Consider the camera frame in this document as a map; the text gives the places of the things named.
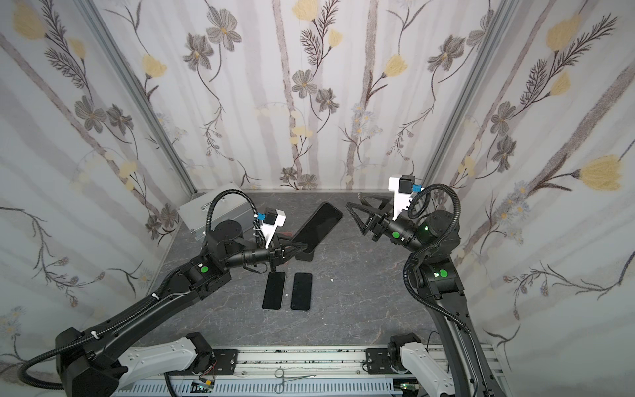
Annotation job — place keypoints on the black phone with silver edge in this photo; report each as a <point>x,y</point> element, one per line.
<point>274,292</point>

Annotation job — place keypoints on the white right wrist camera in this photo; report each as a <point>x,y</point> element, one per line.
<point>404,188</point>

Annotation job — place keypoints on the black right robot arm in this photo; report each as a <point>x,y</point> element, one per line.
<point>426,222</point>

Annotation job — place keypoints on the black phone case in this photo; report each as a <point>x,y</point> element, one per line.
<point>304,256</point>

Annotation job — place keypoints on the white slotted cable duct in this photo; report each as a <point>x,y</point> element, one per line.
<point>308,387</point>

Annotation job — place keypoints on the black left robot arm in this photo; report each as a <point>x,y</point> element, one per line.
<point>88,363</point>

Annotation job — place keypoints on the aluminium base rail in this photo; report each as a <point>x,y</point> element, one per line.
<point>251,362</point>

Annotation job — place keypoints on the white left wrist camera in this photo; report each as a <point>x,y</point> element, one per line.
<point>266,224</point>

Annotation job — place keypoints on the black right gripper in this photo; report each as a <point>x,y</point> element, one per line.
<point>382,226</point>

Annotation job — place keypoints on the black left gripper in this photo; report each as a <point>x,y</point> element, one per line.
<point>274,254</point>

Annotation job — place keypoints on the steel forceps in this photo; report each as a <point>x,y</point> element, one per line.
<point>284,380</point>

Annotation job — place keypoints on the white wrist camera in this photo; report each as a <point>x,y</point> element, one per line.
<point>266,224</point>
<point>404,188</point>

